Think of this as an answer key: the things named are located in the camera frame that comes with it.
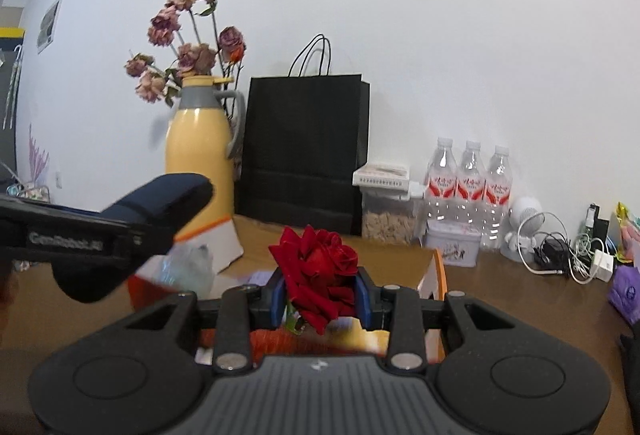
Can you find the navy glasses case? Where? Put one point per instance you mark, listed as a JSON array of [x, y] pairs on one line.
[[170, 200]]

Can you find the yellow thermos jug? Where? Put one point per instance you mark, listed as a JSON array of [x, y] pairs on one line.
[[200, 150]]

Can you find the black power adapter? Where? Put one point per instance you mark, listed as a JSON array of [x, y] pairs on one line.
[[552, 252]]

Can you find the purple flower wall sticker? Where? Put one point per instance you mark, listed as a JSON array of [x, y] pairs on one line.
[[37, 160]]

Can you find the clear water bottle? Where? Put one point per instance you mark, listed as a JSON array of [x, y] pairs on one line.
[[498, 205], [471, 187], [441, 185]]

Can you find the white charger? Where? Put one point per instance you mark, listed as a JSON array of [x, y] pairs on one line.
[[602, 265]]

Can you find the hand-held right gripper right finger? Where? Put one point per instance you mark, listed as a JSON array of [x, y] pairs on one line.
[[361, 302]]

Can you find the black paper bag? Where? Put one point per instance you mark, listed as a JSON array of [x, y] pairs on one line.
[[300, 155]]

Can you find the red rose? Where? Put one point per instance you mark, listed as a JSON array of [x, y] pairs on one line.
[[315, 270]]

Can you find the clear plastic bottle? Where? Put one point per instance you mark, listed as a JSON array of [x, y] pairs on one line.
[[192, 265]]

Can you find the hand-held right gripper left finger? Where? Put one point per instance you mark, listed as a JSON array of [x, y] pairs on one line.
[[279, 302]]

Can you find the metal storage rack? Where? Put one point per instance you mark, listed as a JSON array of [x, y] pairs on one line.
[[25, 192]]

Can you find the red cardboard box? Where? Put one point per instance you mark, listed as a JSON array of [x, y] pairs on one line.
[[395, 260]]

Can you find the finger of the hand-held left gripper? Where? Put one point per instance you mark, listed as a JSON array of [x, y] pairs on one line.
[[60, 211]]

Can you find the white mini fan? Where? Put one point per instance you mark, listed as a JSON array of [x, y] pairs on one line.
[[520, 225]]

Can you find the dark small bottle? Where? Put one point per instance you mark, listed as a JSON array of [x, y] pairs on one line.
[[595, 222]]

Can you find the black cloth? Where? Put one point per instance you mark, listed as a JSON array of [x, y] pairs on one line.
[[632, 365]]

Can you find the white wall socket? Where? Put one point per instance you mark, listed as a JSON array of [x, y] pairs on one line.
[[60, 180]]

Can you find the white printed tin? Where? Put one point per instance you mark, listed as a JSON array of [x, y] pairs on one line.
[[452, 245]]

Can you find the flat white box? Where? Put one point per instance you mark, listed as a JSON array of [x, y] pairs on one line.
[[382, 175]]

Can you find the clear container of nuts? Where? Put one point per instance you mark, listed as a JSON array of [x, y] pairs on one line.
[[387, 220]]

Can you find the purple plastic bag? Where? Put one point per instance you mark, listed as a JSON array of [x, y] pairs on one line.
[[627, 292]]

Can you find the wall poster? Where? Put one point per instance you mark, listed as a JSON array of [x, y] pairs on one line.
[[50, 22]]

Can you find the dried pink rose bouquet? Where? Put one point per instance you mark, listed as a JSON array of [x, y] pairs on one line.
[[200, 57]]

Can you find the colourful snack packet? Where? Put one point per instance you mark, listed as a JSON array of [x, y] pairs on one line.
[[629, 235]]

